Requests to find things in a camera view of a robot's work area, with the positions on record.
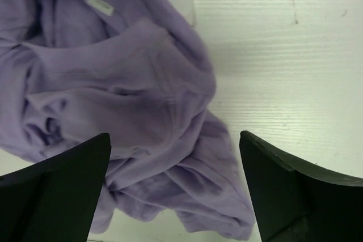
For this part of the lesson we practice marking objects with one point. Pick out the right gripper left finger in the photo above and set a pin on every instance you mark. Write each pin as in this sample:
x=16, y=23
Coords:
x=55, y=200

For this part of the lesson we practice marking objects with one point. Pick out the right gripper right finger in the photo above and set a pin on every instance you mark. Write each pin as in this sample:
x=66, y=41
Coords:
x=295, y=200

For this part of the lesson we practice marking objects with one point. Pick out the purple t shirt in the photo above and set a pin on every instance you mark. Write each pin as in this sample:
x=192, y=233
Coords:
x=135, y=69

